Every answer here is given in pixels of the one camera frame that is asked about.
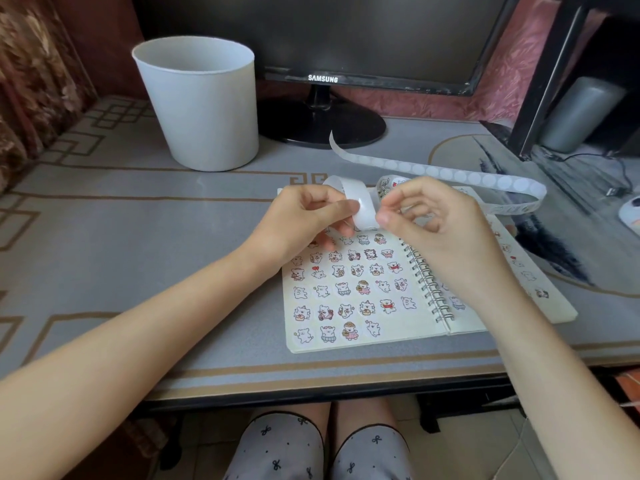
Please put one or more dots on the round cartoon sticker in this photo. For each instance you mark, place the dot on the round cartoon sticker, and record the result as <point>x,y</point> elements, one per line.
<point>350,330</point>
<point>372,327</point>
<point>302,336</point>
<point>366,307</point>
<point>387,305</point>
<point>409,302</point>
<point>327,333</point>

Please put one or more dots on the black shelf frame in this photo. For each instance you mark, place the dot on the black shelf frame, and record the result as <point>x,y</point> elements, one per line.
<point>542,89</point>

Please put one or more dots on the black plug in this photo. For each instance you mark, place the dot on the black plug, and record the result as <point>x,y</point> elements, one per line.
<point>613,191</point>

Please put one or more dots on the grey patterned desk mat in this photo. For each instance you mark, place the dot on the grey patterned desk mat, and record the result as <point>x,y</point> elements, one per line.
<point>140,234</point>

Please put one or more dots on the person's left forearm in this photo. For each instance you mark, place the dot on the person's left forearm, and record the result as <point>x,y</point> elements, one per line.
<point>130,349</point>

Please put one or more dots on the grey cylindrical speaker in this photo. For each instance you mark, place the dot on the grey cylindrical speaker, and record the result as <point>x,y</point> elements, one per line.
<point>580,117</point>

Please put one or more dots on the black desk frame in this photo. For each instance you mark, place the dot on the black desk frame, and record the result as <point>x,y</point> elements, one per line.
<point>430,419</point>

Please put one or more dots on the person's right forearm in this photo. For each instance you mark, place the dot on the person's right forearm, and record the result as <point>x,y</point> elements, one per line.
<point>550,384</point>

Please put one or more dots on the orange woven bag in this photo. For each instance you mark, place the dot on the orange woven bag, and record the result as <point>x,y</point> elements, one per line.
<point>629,387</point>

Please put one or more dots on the person's right hand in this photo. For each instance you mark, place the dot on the person's right hand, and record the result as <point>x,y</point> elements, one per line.
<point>450,239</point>

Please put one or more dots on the person's right leg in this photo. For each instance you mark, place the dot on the person's right leg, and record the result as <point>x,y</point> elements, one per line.
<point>367,417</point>

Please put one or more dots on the person's leg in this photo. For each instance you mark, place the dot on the person's leg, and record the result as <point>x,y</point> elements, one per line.
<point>367,417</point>
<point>312,417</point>

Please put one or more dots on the white sticker strip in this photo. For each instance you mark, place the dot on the white sticker strip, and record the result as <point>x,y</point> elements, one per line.
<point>450,170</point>

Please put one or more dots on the black computer monitor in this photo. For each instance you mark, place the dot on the black computer monitor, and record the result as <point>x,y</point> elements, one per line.
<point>345,29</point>

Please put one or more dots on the brown floral curtain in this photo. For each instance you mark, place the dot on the brown floral curtain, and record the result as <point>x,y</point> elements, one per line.
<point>35,84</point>

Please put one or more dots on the grey bow-print shorts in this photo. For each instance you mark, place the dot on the grey bow-print shorts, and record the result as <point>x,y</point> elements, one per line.
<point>275,449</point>

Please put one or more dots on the white labelled VR controller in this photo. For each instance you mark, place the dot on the white labelled VR controller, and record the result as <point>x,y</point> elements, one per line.
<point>631,210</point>

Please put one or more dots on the person's left leg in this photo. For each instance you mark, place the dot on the person's left leg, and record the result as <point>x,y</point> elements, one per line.
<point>312,417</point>

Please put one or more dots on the person's left hand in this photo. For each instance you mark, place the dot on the person's left hand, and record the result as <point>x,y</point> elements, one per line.
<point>290,224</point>

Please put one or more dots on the cream spiral notebook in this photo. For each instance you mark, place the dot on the cream spiral notebook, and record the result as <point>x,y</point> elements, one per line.
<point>400,334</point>

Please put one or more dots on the white plastic waste bin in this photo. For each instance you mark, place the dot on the white plastic waste bin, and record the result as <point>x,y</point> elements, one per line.
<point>205,119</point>

